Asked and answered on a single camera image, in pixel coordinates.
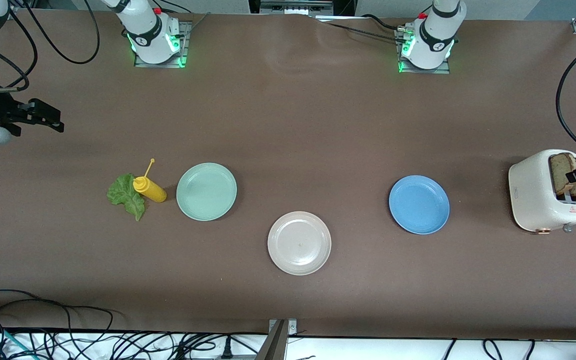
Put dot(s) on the black power plug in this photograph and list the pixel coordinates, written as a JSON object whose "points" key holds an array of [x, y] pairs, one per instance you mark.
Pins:
{"points": [[227, 350]]}

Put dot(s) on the blue plate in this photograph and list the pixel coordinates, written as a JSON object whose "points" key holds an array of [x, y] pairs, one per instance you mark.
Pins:
{"points": [[419, 205]]}

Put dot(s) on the green plate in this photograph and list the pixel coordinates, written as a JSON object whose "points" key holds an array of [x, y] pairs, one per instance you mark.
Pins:
{"points": [[206, 192]]}

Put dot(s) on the green lettuce leaf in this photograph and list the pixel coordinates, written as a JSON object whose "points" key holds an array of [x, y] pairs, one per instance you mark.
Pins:
{"points": [[123, 192]]}

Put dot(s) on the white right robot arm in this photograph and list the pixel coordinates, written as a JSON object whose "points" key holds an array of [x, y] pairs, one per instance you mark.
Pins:
{"points": [[150, 35]]}

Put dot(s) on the black equipment rack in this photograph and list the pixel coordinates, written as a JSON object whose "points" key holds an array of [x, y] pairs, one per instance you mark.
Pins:
{"points": [[343, 6]]}

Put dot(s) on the white toaster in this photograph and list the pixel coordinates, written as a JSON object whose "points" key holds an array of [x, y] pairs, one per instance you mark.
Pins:
{"points": [[530, 195]]}

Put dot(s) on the yellow mustard squeeze bottle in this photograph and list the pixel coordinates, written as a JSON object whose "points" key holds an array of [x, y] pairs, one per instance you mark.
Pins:
{"points": [[152, 191]]}

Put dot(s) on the aluminium post profile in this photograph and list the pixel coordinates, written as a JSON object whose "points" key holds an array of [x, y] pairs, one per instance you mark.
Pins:
{"points": [[275, 345]]}

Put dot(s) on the metal corner bracket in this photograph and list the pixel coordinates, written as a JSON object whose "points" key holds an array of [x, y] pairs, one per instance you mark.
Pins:
{"points": [[292, 327]]}

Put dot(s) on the beige plate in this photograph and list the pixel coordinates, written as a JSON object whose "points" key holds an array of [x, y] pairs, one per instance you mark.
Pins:
{"points": [[299, 243]]}

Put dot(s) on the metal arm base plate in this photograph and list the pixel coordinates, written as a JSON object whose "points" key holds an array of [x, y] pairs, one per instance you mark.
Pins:
{"points": [[184, 45], [425, 71]]}

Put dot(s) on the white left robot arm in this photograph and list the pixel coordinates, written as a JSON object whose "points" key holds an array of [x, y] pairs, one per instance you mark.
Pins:
{"points": [[435, 35]]}

